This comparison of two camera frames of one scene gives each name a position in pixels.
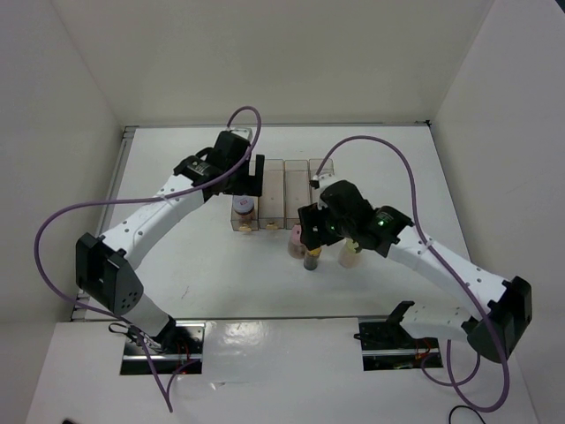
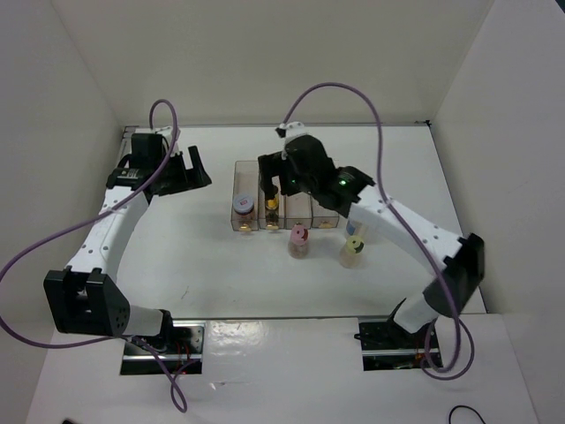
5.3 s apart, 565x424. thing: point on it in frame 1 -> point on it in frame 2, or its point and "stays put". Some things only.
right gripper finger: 312,224 -> 270,165
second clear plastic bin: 272,204 stays put
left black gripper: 251,185 -> 192,178
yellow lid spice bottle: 349,258 stays put
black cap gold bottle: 311,259 -> 272,213
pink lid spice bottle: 297,249 stays put
